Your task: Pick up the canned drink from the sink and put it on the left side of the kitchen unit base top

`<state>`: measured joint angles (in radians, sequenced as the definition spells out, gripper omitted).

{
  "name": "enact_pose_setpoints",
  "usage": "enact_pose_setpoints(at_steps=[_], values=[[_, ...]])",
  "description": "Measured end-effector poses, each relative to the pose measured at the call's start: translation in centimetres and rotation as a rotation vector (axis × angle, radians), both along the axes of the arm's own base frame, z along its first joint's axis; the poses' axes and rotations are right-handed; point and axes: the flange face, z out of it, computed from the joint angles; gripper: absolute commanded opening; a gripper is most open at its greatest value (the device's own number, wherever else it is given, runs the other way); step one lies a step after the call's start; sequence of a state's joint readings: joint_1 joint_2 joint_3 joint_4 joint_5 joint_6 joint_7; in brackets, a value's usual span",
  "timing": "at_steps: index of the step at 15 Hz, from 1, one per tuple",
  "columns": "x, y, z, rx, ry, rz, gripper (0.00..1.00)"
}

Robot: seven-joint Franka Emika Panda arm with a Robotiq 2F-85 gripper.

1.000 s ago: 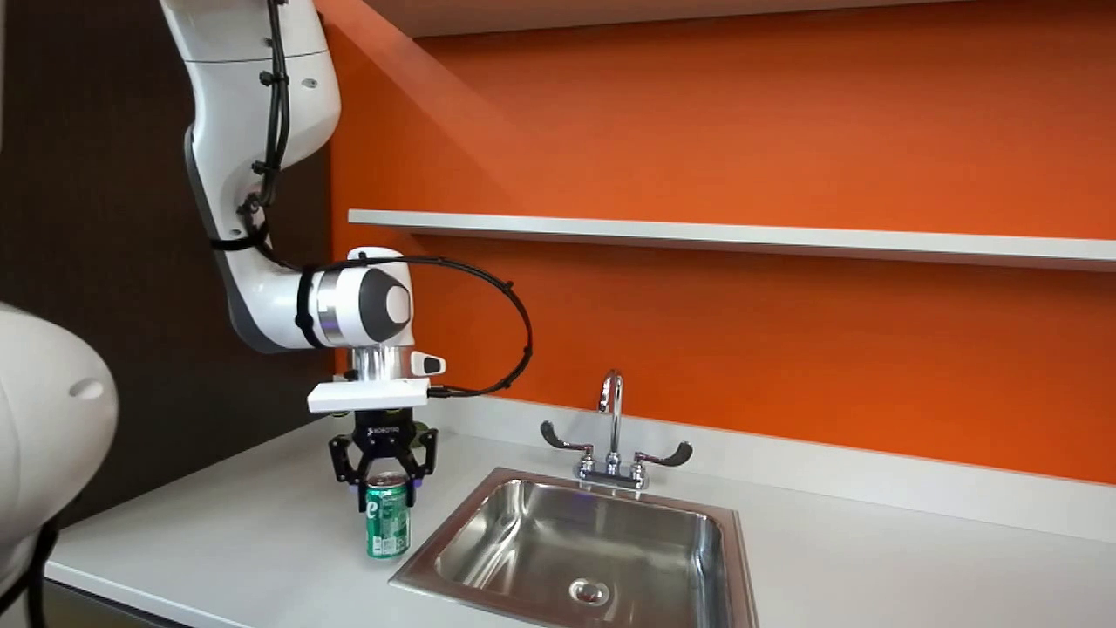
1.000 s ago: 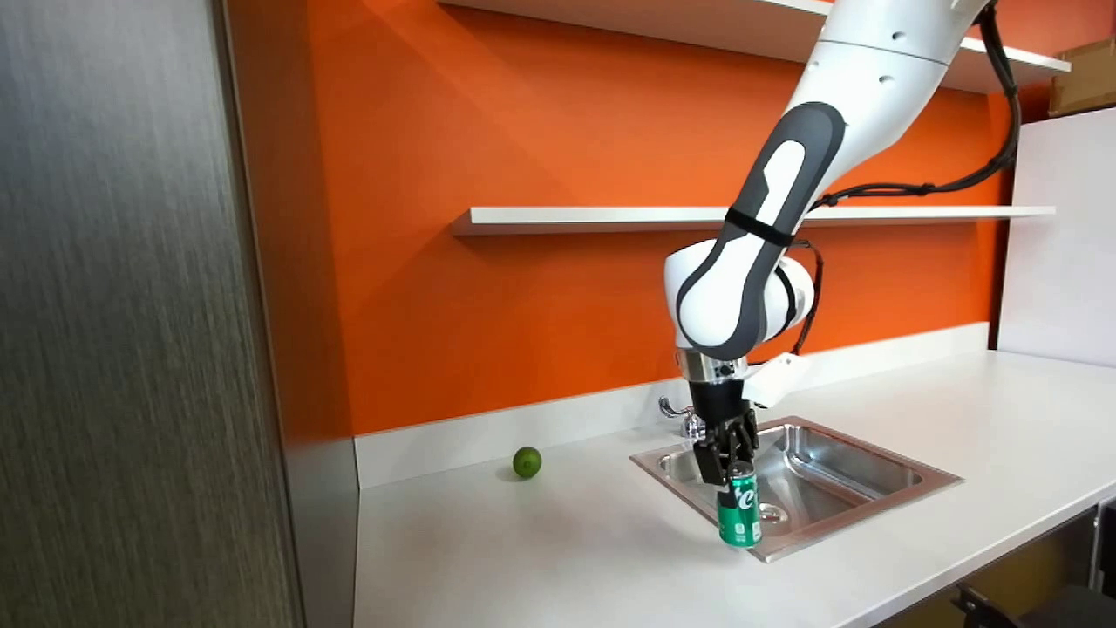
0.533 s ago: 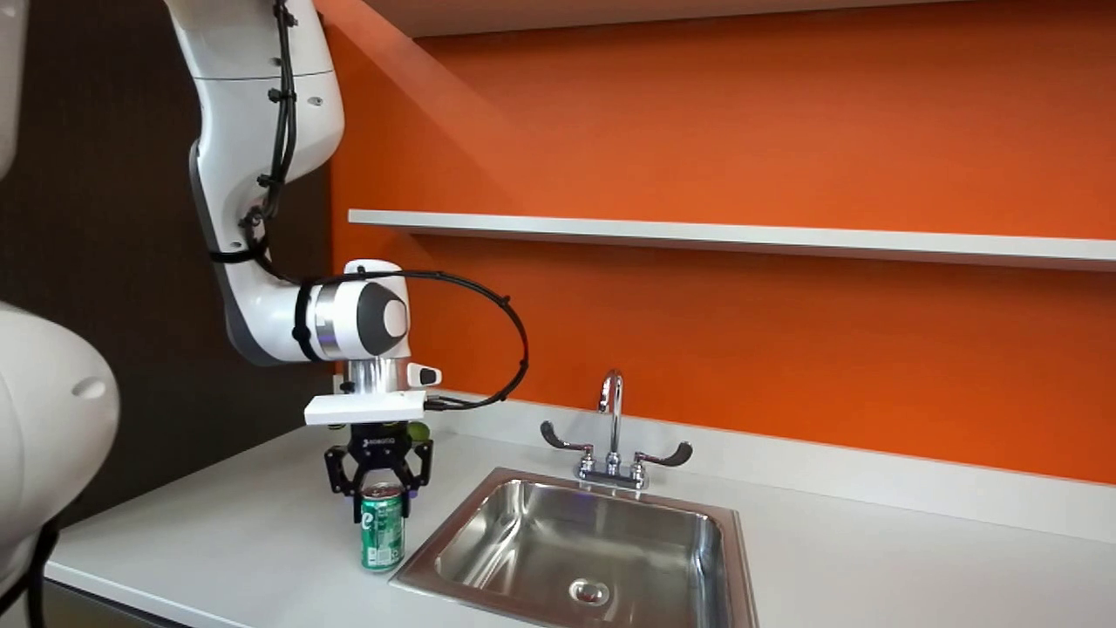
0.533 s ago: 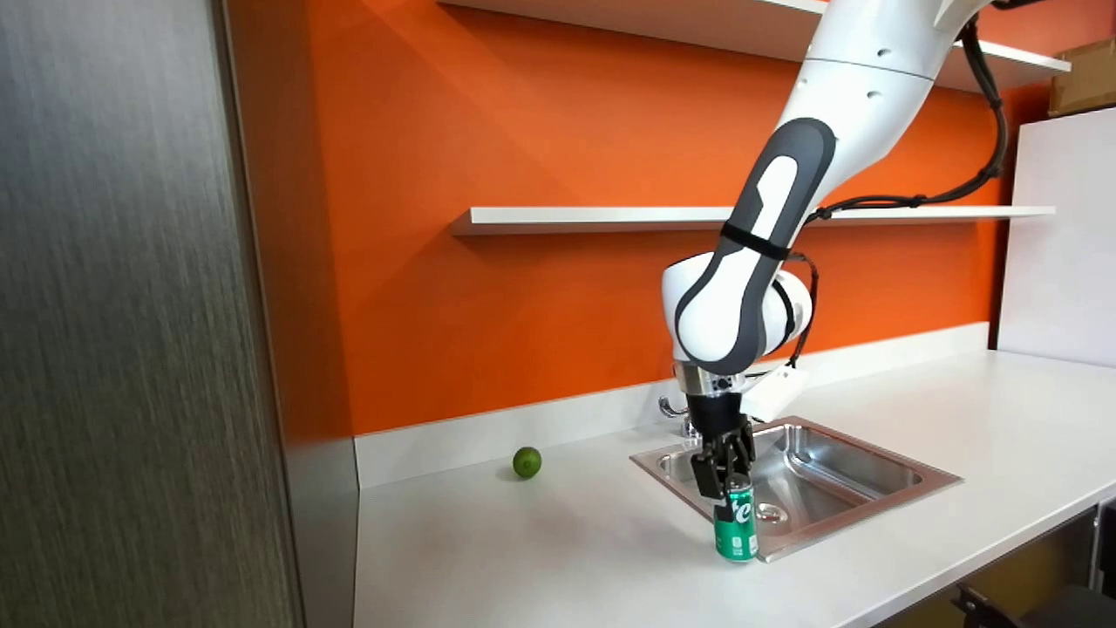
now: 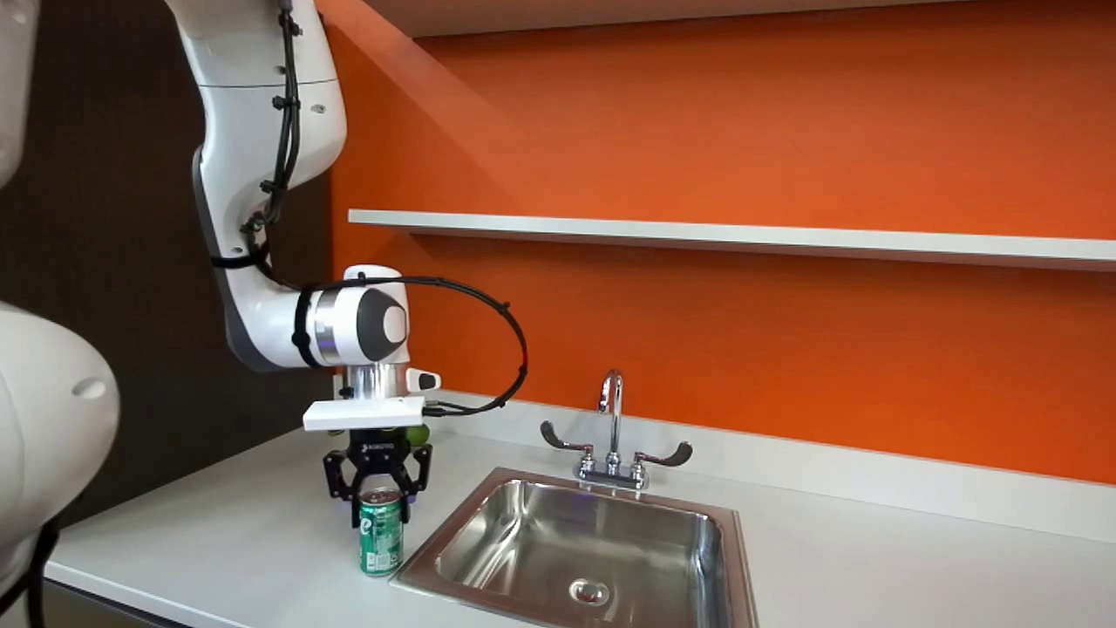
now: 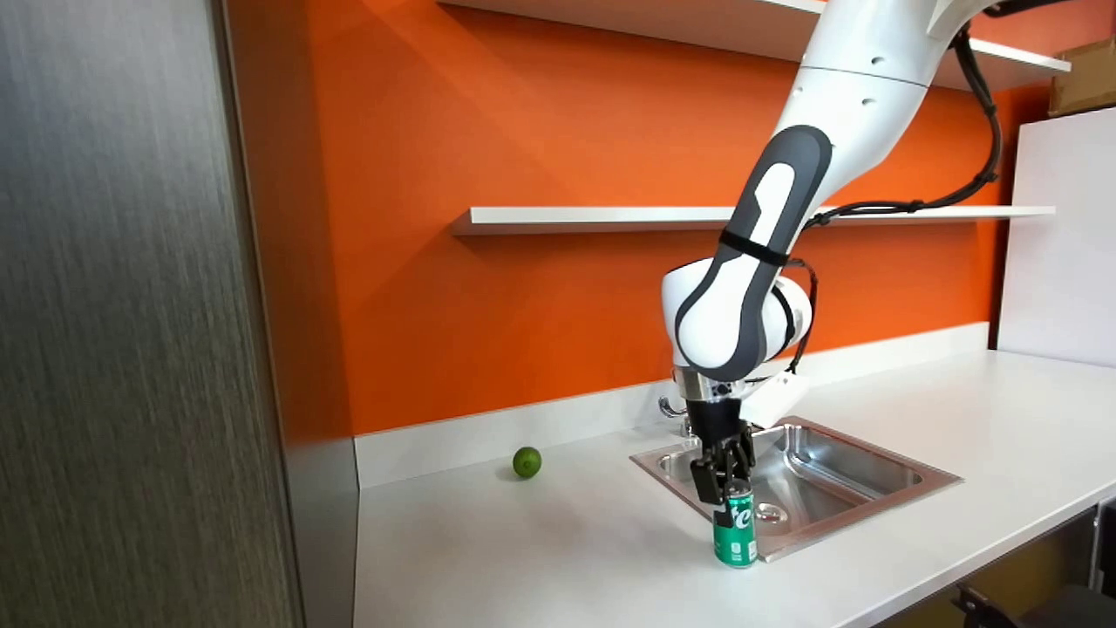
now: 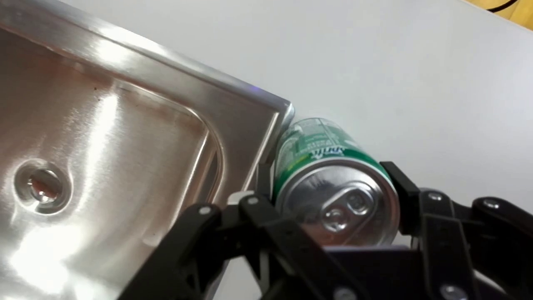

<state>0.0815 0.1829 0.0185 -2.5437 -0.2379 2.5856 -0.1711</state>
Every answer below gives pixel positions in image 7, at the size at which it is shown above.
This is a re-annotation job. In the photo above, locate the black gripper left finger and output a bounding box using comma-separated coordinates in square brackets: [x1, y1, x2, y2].
[118, 189, 370, 300]

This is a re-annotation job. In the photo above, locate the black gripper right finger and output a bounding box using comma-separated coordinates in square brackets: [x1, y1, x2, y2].
[380, 159, 533, 300]

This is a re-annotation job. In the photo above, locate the green drink can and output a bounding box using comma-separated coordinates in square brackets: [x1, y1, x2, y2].
[271, 114, 403, 248]

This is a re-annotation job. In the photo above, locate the stainless steel sink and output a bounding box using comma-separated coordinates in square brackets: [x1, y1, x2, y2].
[0, 0, 296, 300]

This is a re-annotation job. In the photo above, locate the sink drain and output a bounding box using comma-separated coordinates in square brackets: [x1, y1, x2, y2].
[13, 156, 73, 214]

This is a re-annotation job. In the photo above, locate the yellow object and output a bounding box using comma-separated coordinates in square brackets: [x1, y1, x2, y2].
[465, 0, 533, 31]

